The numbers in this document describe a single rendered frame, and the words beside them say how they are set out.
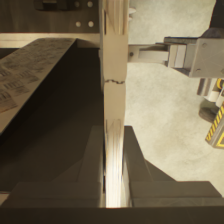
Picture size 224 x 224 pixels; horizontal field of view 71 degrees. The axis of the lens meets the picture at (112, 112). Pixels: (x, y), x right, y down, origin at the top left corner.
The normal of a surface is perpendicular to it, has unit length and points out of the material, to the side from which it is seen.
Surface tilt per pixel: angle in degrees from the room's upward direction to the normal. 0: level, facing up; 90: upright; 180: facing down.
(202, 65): 0
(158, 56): 30
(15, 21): 0
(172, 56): 0
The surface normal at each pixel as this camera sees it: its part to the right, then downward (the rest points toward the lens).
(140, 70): 0.01, 0.44
